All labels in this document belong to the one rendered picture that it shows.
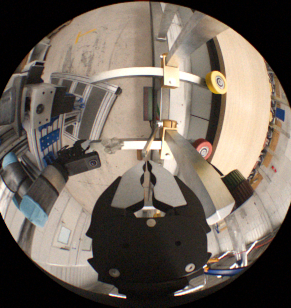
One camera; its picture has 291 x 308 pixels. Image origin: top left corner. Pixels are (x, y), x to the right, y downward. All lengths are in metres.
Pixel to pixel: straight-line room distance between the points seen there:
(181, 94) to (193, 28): 0.45
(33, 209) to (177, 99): 0.68
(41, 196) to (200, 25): 0.38
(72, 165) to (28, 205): 0.17
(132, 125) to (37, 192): 1.12
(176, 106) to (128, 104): 0.72
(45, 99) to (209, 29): 0.42
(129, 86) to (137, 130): 0.59
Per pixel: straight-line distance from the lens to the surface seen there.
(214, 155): 0.39
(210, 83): 0.33
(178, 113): 0.55
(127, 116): 1.16
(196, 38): 0.20
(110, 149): 0.32
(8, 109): 0.46
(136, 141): 0.30
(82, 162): 0.26
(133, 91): 1.16
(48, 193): 0.24
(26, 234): 0.62
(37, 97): 0.36
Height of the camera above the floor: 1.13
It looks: 58 degrees down
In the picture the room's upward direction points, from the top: 180 degrees clockwise
